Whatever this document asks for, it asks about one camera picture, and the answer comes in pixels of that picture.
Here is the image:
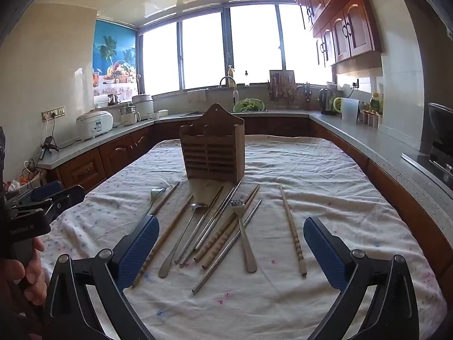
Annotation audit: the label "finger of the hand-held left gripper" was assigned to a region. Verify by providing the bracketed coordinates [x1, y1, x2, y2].
[14, 180, 63, 208]
[39, 185, 86, 222]

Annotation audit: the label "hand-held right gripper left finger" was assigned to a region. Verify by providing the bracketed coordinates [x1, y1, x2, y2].
[42, 214, 161, 340]

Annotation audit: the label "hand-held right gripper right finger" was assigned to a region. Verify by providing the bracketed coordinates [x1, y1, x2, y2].
[303, 216, 420, 340]

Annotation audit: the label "plain wooden chopstick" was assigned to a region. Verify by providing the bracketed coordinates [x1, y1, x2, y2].
[132, 194, 195, 288]
[150, 182, 180, 217]

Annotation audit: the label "carved wooden chopstick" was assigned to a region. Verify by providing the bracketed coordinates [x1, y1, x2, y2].
[279, 184, 307, 278]
[194, 184, 261, 262]
[202, 198, 253, 270]

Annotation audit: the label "wooden utensil holder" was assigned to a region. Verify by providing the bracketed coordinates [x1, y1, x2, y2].
[179, 103, 246, 185]

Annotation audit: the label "person's left hand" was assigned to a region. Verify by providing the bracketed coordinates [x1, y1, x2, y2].
[7, 235, 50, 306]

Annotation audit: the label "metal spoon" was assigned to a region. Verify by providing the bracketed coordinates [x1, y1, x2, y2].
[158, 202, 209, 279]

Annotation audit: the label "wooden lower cabinets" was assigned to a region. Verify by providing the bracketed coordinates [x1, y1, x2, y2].
[46, 124, 156, 194]

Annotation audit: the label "wooden cabinets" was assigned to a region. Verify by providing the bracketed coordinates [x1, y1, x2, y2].
[293, 0, 383, 68]
[46, 124, 156, 194]

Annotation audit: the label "white printed tablecloth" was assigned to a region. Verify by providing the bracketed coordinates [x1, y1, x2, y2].
[37, 134, 447, 340]

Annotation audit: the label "white rice cooker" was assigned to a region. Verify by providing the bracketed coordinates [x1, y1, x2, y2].
[76, 110, 114, 141]

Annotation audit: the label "small white appliance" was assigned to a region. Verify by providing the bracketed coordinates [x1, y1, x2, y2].
[119, 105, 138, 126]

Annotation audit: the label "white electric pot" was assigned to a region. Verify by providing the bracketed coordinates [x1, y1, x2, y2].
[131, 94, 154, 116]

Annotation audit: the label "grey kitchen countertop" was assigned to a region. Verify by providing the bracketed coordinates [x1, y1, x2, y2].
[37, 108, 453, 227]

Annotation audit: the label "beach print window blind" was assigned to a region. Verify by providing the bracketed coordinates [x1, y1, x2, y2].
[93, 19, 138, 96]

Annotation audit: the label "row of seasoning bottles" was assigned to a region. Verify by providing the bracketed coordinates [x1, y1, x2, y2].
[361, 92, 384, 128]

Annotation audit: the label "dark electric kettle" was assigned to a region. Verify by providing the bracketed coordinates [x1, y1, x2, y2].
[319, 88, 339, 116]

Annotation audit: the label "scissors and knife block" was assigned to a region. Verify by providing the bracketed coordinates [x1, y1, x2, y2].
[301, 83, 315, 110]

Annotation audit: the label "green colander with vegetables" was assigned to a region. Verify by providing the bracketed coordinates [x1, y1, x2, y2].
[233, 98, 266, 112]

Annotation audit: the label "black stove with wok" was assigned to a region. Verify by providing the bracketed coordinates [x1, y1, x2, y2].
[401, 102, 453, 185]

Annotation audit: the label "hanging utensil rack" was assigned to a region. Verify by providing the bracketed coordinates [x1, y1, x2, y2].
[268, 70, 297, 109]

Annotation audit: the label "metal kitchen faucet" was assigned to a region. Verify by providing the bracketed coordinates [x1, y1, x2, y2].
[219, 76, 238, 109]

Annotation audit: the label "kitchen window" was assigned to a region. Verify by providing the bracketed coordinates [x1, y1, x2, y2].
[138, 2, 333, 94]

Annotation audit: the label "wooden upper cabinets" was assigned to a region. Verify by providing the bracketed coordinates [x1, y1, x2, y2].
[293, 0, 383, 68]

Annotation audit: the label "wall power outlet strip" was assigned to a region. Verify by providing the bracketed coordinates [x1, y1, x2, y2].
[42, 105, 67, 120]

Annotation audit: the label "white pitcher green handle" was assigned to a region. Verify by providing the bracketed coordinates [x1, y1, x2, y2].
[334, 97, 360, 123]

